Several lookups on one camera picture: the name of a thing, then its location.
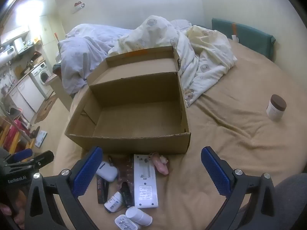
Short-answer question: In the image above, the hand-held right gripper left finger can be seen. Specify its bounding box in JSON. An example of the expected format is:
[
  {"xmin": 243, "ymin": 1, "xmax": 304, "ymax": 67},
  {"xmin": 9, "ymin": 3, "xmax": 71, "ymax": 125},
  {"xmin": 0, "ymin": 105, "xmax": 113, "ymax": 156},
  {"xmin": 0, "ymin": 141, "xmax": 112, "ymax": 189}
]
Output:
[{"xmin": 24, "ymin": 146, "xmax": 103, "ymax": 230}]

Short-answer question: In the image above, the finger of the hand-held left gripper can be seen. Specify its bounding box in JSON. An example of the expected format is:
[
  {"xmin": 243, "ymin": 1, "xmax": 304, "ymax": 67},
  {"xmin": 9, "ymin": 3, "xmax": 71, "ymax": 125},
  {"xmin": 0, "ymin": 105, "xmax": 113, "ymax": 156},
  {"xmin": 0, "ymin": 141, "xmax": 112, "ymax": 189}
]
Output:
[
  {"xmin": 5, "ymin": 149, "xmax": 33, "ymax": 163},
  {"xmin": 10, "ymin": 150, "xmax": 54, "ymax": 171}
]

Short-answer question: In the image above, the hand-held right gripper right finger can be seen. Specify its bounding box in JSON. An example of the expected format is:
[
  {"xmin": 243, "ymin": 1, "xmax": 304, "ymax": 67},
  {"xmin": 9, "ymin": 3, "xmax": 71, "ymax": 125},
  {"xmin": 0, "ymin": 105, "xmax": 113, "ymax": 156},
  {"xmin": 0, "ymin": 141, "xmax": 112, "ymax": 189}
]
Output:
[{"xmin": 201, "ymin": 146, "xmax": 281, "ymax": 230}]

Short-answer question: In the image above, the white earbuds case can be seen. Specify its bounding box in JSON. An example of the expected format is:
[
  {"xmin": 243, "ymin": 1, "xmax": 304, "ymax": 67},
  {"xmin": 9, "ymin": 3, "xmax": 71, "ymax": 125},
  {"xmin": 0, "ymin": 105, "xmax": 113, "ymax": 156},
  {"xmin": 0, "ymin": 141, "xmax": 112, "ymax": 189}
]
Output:
[{"xmin": 96, "ymin": 162, "xmax": 118, "ymax": 182}]

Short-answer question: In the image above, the black cosmetic tube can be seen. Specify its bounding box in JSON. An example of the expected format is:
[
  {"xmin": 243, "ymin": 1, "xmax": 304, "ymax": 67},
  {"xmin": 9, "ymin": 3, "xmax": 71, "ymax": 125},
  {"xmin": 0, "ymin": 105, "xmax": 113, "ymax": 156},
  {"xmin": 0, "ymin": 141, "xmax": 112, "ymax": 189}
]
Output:
[{"xmin": 97, "ymin": 175, "xmax": 109, "ymax": 205}]

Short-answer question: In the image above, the small white labelled bottle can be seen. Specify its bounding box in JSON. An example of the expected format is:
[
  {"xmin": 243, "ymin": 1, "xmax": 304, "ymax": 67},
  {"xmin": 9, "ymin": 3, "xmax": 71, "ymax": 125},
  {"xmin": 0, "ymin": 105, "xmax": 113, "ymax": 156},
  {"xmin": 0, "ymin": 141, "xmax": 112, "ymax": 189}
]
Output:
[{"xmin": 104, "ymin": 192, "xmax": 123, "ymax": 213}]

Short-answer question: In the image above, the small black bottle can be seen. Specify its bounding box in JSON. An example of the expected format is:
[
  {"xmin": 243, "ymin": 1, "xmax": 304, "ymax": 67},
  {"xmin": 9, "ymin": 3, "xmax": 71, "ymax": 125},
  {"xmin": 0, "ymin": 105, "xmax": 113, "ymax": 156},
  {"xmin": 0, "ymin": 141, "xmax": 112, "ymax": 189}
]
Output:
[{"xmin": 119, "ymin": 182, "xmax": 135, "ymax": 208}]

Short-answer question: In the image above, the pink toy figure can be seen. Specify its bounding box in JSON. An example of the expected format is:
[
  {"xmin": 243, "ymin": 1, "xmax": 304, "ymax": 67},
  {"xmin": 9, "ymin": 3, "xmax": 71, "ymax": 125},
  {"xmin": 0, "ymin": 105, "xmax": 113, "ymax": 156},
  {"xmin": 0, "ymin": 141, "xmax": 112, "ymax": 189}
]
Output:
[{"xmin": 151, "ymin": 154, "xmax": 169, "ymax": 175}]

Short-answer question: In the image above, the long white box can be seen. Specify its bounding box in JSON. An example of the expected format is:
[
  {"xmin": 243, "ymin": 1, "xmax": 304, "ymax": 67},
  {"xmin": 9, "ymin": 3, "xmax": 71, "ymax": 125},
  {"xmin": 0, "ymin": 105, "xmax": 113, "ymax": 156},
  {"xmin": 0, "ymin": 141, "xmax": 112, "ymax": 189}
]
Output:
[{"xmin": 133, "ymin": 154, "xmax": 159, "ymax": 208}]

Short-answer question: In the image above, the white charger plug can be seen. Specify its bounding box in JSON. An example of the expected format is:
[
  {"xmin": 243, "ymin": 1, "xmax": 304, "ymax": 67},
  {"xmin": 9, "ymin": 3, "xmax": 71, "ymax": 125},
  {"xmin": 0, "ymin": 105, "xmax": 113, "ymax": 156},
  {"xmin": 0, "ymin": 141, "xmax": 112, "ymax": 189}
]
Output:
[{"xmin": 114, "ymin": 214, "xmax": 141, "ymax": 230}]

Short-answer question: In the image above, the white plastic bottle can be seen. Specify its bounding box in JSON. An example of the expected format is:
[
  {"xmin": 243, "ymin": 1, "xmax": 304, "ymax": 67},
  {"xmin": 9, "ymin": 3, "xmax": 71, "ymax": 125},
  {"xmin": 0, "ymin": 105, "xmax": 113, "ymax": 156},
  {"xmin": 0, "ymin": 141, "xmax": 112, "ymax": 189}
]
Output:
[{"xmin": 125, "ymin": 206, "xmax": 153, "ymax": 226}]

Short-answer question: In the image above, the cardboard box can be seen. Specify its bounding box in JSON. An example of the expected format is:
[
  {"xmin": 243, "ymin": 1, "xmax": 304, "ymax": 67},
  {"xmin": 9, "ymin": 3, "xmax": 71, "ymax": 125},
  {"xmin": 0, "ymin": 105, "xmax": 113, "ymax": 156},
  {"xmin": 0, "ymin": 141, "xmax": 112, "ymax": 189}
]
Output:
[{"xmin": 65, "ymin": 45, "xmax": 191, "ymax": 155}]

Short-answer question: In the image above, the person's left hand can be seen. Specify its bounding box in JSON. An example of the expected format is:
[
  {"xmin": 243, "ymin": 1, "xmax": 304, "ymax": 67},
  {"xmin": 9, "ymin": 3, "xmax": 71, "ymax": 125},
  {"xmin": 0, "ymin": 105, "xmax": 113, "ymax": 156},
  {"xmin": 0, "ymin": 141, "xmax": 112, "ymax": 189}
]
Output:
[{"xmin": 0, "ymin": 189, "xmax": 26, "ymax": 229}]

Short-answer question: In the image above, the white bathroom scale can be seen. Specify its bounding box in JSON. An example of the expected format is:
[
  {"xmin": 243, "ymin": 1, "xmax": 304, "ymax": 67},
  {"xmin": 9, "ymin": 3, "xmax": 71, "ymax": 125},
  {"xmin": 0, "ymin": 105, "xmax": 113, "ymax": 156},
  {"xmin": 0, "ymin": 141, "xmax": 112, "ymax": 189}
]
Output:
[{"xmin": 35, "ymin": 131, "xmax": 47, "ymax": 148}]

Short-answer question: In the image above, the yellow wooden rack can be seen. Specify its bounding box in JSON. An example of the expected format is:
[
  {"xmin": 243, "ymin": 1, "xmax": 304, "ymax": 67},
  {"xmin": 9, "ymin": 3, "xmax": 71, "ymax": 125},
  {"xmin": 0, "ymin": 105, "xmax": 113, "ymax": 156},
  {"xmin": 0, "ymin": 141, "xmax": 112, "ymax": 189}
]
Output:
[{"xmin": 0, "ymin": 117, "xmax": 34, "ymax": 154}]

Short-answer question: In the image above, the bed with beige sheet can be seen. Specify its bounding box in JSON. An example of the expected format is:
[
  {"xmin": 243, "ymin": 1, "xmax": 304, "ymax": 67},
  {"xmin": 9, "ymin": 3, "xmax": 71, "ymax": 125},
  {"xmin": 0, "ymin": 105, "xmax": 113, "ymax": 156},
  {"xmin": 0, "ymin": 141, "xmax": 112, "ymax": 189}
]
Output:
[{"xmin": 51, "ymin": 38, "xmax": 307, "ymax": 230}]

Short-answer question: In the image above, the brown floor rug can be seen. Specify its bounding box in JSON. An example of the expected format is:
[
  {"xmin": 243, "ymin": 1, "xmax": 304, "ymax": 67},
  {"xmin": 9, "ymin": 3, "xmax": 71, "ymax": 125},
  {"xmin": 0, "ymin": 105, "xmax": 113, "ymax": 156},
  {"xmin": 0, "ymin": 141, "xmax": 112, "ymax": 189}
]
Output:
[{"xmin": 34, "ymin": 93, "xmax": 58, "ymax": 125}]

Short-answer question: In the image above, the white kitchen cabinet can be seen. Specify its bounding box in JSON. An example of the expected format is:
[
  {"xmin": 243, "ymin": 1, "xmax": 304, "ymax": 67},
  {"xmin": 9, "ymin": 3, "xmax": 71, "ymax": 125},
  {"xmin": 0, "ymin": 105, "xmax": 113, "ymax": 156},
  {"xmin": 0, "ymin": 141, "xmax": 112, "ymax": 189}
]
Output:
[{"xmin": 8, "ymin": 74, "xmax": 39, "ymax": 122}]

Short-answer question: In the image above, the beige nightstand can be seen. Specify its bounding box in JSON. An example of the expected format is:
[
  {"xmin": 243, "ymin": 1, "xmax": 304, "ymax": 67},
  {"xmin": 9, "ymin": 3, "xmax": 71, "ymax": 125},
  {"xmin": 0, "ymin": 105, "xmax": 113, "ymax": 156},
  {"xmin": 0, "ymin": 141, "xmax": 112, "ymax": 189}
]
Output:
[{"xmin": 45, "ymin": 73, "xmax": 72, "ymax": 112}]

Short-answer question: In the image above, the white washing machine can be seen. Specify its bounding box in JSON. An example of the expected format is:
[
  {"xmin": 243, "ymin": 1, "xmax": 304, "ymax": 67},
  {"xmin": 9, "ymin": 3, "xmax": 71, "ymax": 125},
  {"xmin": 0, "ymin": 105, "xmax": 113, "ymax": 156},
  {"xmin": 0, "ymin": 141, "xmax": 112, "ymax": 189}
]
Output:
[{"xmin": 30, "ymin": 62, "xmax": 54, "ymax": 100}]

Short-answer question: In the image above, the person's grey trouser leg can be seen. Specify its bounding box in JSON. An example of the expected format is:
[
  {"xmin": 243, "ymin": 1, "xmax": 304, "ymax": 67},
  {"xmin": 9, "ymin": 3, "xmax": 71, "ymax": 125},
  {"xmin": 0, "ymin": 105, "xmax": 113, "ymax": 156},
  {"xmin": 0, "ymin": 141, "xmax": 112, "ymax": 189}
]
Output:
[{"xmin": 240, "ymin": 175, "xmax": 307, "ymax": 230}]

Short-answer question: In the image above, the white jar with brown lid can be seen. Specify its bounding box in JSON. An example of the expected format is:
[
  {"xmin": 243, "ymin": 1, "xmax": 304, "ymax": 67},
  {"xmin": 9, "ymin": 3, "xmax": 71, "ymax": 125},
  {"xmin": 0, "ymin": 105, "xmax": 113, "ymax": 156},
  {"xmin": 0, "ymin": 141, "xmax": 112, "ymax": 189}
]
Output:
[{"xmin": 266, "ymin": 94, "xmax": 287, "ymax": 122}]

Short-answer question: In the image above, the white countertop appliance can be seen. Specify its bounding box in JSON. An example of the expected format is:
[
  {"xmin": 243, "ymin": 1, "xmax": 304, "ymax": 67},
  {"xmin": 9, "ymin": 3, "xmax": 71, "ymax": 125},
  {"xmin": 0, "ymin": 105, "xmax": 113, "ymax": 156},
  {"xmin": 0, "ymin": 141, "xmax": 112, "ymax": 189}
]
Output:
[{"xmin": 2, "ymin": 45, "xmax": 17, "ymax": 55}]

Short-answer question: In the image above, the cream bear-print duvet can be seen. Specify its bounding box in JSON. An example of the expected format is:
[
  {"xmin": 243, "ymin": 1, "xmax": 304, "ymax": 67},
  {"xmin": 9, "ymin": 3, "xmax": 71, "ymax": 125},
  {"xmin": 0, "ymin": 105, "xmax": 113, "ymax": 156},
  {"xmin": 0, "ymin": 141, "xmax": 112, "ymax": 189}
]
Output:
[{"xmin": 108, "ymin": 16, "xmax": 238, "ymax": 108}]

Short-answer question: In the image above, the pale blue duvet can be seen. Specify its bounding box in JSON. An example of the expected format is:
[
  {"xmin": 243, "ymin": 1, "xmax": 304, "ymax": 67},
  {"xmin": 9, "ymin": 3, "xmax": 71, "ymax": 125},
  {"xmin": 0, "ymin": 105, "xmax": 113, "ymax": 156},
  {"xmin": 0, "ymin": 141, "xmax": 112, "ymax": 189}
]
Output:
[{"xmin": 56, "ymin": 23, "xmax": 144, "ymax": 94}]

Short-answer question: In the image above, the green headboard cushion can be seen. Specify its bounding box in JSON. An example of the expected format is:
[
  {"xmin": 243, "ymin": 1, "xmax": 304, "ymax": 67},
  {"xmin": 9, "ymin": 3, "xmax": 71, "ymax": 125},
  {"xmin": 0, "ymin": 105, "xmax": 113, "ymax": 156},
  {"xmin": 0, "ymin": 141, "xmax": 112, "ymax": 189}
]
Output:
[{"xmin": 211, "ymin": 18, "xmax": 276, "ymax": 61}]

